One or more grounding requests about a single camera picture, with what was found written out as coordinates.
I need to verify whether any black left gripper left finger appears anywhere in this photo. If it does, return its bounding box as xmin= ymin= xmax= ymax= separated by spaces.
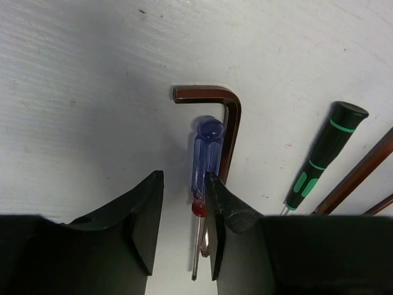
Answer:
xmin=1 ymin=170 xmax=164 ymax=294

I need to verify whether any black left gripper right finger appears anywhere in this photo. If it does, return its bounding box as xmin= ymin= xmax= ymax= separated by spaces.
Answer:
xmin=205 ymin=173 xmax=392 ymax=294

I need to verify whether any blue red handled screwdriver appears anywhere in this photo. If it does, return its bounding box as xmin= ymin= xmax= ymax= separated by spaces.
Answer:
xmin=190 ymin=116 xmax=224 ymax=281

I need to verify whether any brown hex key small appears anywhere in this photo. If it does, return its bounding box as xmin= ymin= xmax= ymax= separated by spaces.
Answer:
xmin=364 ymin=194 xmax=393 ymax=216

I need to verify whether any black green precision screwdriver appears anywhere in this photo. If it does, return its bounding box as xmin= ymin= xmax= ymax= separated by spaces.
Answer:
xmin=280 ymin=101 xmax=369 ymax=215

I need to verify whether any brown hex key large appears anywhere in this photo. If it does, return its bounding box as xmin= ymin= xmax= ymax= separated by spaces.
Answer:
xmin=311 ymin=128 xmax=392 ymax=215

